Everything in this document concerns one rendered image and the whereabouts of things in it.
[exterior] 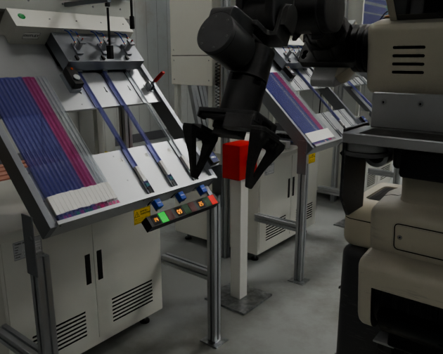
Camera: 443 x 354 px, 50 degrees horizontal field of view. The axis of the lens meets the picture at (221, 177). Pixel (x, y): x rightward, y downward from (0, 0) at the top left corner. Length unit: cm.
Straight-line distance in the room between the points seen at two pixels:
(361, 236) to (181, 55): 190
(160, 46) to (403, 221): 632
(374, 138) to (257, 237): 199
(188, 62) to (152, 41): 411
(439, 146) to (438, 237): 21
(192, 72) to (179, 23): 29
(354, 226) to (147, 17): 591
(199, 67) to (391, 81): 199
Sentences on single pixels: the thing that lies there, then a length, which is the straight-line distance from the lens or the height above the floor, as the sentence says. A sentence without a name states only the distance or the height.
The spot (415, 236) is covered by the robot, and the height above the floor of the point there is 85.
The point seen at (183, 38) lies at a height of 126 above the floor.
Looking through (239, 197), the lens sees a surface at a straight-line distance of 219.
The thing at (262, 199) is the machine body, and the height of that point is 38.
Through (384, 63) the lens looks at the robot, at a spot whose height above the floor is 115.
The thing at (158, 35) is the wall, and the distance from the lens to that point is 703.
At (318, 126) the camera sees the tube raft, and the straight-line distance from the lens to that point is 261.
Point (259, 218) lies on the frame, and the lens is 262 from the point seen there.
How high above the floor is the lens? 116
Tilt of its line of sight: 14 degrees down
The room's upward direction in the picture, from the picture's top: straight up
